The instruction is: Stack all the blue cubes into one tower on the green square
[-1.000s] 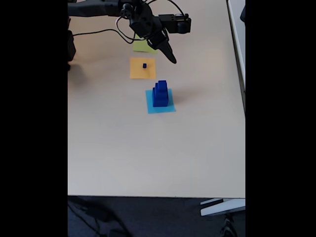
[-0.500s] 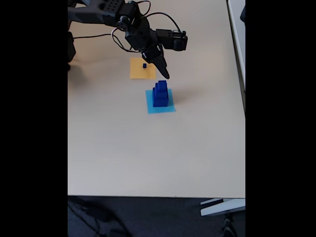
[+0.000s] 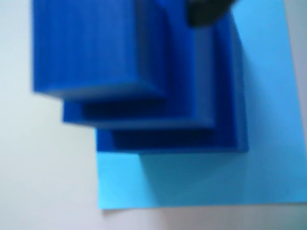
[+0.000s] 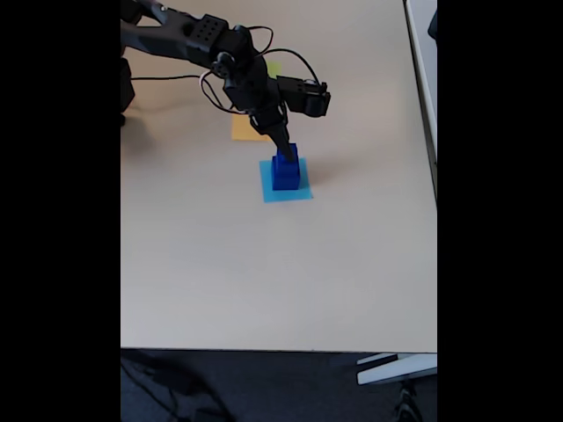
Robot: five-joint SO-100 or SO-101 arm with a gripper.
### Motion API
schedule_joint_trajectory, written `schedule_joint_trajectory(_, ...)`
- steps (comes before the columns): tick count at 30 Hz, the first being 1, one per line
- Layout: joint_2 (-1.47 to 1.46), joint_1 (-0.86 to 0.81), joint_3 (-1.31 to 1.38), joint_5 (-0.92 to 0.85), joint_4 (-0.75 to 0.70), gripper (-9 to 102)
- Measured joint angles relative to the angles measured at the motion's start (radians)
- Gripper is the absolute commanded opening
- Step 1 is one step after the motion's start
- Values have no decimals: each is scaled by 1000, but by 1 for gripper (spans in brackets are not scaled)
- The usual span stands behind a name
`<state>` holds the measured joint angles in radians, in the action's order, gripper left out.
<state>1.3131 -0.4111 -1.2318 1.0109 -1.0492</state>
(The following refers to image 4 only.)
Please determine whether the orange paper square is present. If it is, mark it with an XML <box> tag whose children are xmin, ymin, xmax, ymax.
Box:
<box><xmin>230</xmin><ymin>113</ymin><xmax>274</xmax><ymax>142</ymax></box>

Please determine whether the light blue paper square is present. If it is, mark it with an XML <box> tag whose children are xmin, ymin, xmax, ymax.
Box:
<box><xmin>259</xmin><ymin>158</ymin><xmax>314</xmax><ymax>204</ymax></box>

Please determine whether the large blue cube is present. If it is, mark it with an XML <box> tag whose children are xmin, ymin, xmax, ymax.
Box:
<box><xmin>275</xmin><ymin>147</ymin><xmax>300</xmax><ymax>176</ymax></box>

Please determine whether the largest blue cube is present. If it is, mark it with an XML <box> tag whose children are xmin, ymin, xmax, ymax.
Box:
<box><xmin>271</xmin><ymin>156</ymin><xmax>309</xmax><ymax>193</ymax></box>

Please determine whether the white side desk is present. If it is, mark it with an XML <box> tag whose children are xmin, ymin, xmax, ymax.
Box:
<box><xmin>403</xmin><ymin>0</ymin><xmax>438</xmax><ymax>203</ymax></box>

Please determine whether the white table foot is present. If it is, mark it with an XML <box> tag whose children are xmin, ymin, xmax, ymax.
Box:
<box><xmin>355</xmin><ymin>352</ymin><xmax>438</xmax><ymax>387</ymax></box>

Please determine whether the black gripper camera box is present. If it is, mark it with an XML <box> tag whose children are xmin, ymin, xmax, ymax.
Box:
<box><xmin>275</xmin><ymin>75</ymin><xmax>333</xmax><ymax>118</ymax></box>

